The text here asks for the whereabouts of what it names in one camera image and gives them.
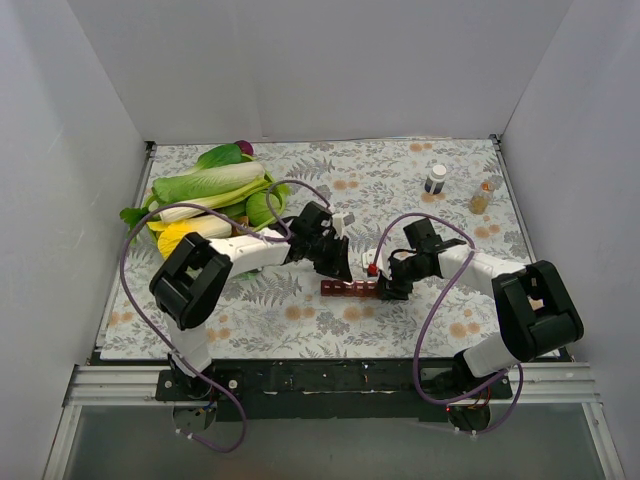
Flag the red weekly pill organizer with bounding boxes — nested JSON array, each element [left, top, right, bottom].
[[321, 279, 380, 298]]

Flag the clear yellow pill bottle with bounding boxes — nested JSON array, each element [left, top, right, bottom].
[[469, 181, 495, 215]]

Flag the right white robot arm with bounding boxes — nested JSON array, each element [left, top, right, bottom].
[[368, 213, 584, 400]]

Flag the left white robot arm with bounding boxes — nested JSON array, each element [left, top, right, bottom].
[[149, 202, 354, 400]]

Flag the round green cabbage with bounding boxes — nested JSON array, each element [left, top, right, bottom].
[[245, 191, 281, 228]]

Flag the blue white-capped pill bottle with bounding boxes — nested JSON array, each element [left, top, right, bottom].
[[424, 164, 447, 195]]

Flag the yellow-leaf cabbage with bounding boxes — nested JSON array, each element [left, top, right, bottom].
[[147, 215, 232, 259]]

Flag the white-stemmed bok choy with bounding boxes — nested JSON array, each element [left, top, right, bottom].
[[158, 178, 274, 223]]

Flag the purple onion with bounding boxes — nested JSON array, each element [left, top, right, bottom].
[[235, 140, 254, 156]]

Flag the dark green leafy vegetable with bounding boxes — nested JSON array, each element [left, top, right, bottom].
[[193, 143, 252, 171]]

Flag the large napa cabbage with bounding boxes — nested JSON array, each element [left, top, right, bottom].
[[152, 162, 265, 204]]

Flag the green plastic basket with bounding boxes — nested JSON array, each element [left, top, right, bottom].
[[143, 162, 288, 236]]

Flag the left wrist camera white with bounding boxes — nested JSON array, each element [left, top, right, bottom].
[[331, 212, 355, 238]]

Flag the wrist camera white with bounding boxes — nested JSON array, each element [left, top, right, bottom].
[[361, 249, 389, 278], [331, 212, 355, 238]]

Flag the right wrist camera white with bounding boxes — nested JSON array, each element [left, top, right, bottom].
[[361, 249, 389, 278]]

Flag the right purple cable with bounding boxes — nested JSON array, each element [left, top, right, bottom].
[[373, 213, 525, 435]]

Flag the purple cable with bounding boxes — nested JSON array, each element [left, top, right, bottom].
[[373, 213, 525, 435], [119, 179, 334, 454]]

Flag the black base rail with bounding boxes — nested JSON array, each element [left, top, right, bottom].
[[154, 357, 516, 426]]

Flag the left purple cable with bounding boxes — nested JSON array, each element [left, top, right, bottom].
[[119, 179, 334, 454]]

